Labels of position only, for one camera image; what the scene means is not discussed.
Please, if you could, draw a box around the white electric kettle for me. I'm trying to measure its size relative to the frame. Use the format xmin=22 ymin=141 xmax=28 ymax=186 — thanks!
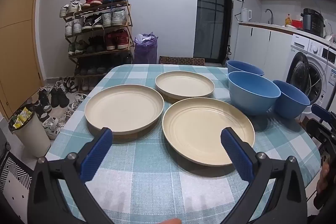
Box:
xmin=238 ymin=8 xmax=252 ymax=23

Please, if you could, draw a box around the wooden shoe rack with shoes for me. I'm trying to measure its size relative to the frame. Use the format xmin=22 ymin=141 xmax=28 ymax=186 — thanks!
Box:
xmin=60 ymin=0 xmax=132 ymax=76

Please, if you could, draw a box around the white base cabinet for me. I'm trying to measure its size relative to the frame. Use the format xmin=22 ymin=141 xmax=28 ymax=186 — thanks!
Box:
xmin=236 ymin=22 xmax=293 ymax=83

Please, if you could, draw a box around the cream plate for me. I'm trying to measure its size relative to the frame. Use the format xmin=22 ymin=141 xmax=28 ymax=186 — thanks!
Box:
xmin=84 ymin=84 xmax=165 ymax=134
xmin=162 ymin=97 xmax=256 ymax=167
xmin=155 ymin=71 xmax=215 ymax=104

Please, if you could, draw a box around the brown ring-patterned door mat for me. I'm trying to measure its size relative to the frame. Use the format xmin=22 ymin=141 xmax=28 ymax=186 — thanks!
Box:
xmin=159 ymin=56 xmax=205 ymax=66

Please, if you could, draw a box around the large light blue bowl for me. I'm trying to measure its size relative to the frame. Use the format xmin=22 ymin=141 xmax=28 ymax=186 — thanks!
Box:
xmin=227 ymin=71 xmax=281 ymax=116

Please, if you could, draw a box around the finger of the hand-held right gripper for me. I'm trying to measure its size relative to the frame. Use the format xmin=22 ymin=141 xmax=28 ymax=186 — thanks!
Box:
xmin=307 ymin=119 xmax=336 ymax=143
xmin=311 ymin=104 xmax=333 ymax=122

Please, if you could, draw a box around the teal checked tablecloth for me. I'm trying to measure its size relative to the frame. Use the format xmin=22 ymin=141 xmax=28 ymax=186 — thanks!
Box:
xmin=46 ymin=64 xmax=322 ymax=224

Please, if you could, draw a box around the person's right hand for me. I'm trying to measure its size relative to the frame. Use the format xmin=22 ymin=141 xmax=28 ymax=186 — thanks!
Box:
xmin=316 ymin=161 xmax=332 ymax=194

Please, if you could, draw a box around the small blue bowl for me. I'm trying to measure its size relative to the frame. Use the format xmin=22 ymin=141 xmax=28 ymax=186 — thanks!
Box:
xmin=226 ymin=60 xmax=265 ymax=78
xmin=273 ymin=80 xmax=311 ymax=119

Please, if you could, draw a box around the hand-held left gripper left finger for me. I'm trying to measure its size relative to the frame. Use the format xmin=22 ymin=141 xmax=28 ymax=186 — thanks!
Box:
xmin=27 ymin=127 xmax=114 ymax=224

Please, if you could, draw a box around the black pressure cooker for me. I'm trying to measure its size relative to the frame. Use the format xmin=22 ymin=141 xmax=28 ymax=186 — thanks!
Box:
xmin=301 ymin=8 xmax=326 ymax=37

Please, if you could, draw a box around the black glass door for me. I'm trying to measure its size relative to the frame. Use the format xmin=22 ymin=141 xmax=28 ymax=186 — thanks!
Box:
xmin=193 ymin=0 xmax=233 ymax=62

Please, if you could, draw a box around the pile of loose shoes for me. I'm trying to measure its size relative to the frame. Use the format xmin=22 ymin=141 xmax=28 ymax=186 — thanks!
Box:
xmin=34 ymin=76 xmax=88 ymax=140

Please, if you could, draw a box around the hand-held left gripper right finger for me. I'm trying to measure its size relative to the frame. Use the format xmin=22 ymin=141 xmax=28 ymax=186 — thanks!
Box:
xmin=220 ymin=127 xmax=308 ymax=224

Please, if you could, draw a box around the white washing machine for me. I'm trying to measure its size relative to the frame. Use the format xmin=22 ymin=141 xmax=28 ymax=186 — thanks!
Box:
xmin=285 ymin=34 xmax=336 ymax=119

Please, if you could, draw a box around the black white patterned floor mat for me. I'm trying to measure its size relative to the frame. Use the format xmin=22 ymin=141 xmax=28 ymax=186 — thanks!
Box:
xmin=0 ymin=156 xmax=33 ymax=203

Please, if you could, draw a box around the purple plastic bag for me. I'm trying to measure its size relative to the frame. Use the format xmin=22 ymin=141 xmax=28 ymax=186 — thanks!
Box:
xmin=134 ymin=33 xmax=158 ymax=65

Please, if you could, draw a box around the wooden door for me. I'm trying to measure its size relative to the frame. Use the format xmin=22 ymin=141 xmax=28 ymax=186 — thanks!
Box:
xmin=0 ymin=0 xmax=48 ymax=119

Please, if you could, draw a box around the white trash bin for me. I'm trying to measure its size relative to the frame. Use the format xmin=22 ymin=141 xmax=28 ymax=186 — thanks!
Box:
xmin=8 ymin=107 xmax=51 ymax=158

